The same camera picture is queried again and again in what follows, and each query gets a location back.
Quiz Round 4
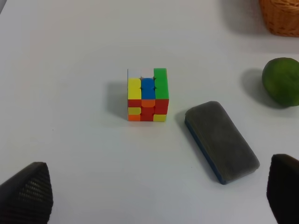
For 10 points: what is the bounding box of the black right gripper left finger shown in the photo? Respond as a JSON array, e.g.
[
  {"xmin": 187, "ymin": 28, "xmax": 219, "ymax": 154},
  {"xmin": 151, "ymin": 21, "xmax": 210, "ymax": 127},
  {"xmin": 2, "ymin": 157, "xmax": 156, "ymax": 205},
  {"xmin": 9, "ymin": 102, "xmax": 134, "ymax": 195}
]
[{"xmin": 0, "ymin": 162, "xmax": 53, "ymax": 224}]

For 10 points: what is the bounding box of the grey blue board eraser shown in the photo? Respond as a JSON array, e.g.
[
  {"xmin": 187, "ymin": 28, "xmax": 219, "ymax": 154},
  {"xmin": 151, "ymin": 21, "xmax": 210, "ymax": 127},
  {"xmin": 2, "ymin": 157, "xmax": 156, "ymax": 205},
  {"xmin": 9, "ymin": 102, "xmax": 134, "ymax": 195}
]
[{"xmin": 185, "ymin": 101, "xmax": 260, "ymax": 185}]

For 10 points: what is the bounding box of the orange wicker basket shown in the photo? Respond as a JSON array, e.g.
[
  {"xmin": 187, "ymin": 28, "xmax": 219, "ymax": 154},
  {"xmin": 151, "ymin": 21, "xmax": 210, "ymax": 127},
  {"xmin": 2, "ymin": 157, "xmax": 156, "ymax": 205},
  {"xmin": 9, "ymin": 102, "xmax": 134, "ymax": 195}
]
[{"xmin": 259, "ymin": 0, "xmax": 299, "ymax": 37}]

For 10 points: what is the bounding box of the green lemon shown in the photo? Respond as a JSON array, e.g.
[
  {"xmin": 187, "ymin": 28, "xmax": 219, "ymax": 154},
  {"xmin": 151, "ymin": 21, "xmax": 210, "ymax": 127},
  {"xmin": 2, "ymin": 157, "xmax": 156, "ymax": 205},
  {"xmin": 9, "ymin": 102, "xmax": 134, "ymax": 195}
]
[{"xmin": 262, "ymin": 57, "xmax": 299, "ymax": 107}]

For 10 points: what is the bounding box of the multicoloured puzzle cube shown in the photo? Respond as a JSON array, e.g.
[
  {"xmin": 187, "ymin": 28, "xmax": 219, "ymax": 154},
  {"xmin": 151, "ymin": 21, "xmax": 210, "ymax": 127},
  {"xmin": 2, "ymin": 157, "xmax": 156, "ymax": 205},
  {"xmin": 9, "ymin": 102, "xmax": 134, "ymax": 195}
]
[{"xmin": 127, "ymin": 68, "xmax": 170, "ymax": 122}]

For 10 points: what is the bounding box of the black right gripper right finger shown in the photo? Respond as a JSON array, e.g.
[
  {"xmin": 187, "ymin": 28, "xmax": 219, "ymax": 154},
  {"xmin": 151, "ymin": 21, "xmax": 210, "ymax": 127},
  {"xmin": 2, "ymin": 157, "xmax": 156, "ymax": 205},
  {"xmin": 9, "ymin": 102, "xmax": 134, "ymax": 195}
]
[{"xmin": 266, "ymin": 154, "xmax": 299, "ymax": 224}]

